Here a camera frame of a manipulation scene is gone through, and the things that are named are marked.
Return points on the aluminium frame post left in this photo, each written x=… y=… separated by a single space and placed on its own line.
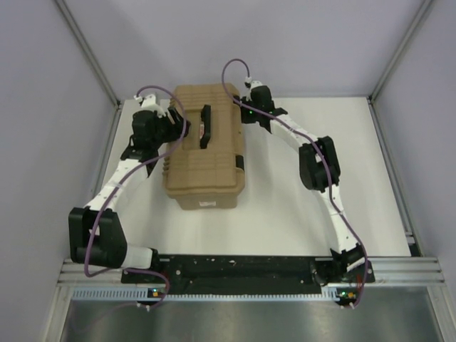
x=86 y=51

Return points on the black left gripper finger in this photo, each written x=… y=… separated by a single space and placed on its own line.
x=175 y=117
x=183 y=129

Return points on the tan plastic tool box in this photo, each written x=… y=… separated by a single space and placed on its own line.
x=206 y=170

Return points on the aluminium frame post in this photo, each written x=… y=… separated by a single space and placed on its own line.
x=86 y=51
x=408 y=37

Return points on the aluminium frame post right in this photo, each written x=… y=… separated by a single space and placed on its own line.
x=408 y=37

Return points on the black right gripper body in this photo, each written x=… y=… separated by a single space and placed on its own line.
x=249 y=115

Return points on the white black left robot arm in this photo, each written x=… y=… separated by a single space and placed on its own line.
x=96 y=234

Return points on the aluminium front rail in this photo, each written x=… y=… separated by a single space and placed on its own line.
x=388 y=271

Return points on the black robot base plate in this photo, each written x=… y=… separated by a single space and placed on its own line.
x=191 y=274

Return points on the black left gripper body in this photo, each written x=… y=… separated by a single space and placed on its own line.
x=167 y=131

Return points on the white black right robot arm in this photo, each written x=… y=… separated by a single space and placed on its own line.
x=319 y=171

